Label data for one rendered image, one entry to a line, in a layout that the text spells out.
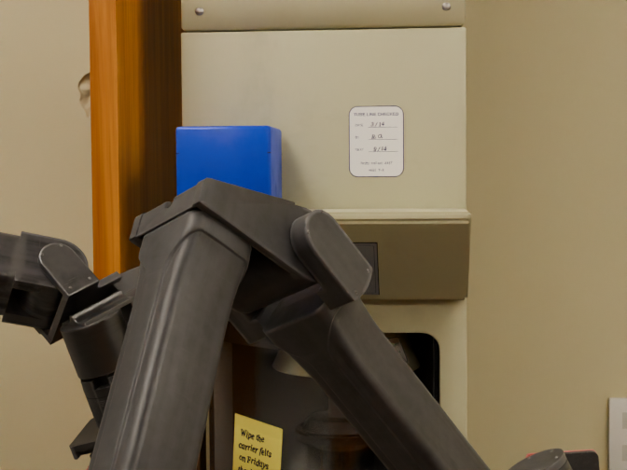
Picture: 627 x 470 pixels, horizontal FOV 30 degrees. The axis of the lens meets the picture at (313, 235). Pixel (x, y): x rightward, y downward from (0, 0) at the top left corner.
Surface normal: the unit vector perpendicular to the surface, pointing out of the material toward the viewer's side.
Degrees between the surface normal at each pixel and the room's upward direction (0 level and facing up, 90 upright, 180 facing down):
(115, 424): 57
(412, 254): 135
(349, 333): 79
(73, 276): 50
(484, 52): 90
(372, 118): 90
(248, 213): 68
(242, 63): 90
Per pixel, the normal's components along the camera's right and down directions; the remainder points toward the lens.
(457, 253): -0.06, 0.74
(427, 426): 0.70, -0.31
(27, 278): 0.36, -0.61
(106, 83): -0.09, 0.05
